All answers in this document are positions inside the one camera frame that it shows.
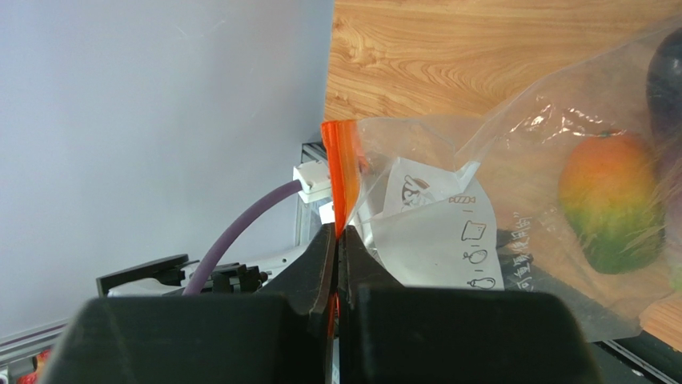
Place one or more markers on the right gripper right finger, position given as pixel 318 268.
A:
pixel 389 333

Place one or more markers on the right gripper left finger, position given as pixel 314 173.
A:
pixel 280 334

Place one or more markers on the clear orange zip bag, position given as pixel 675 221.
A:
pixel 449 201

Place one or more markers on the fake mango green orange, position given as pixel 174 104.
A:
pixel 609 193

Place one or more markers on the purple fake eggplant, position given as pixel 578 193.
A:
pixel 663 94

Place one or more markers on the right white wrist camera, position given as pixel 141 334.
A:
pixel 315 179

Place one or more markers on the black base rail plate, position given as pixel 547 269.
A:
pixel 641 359

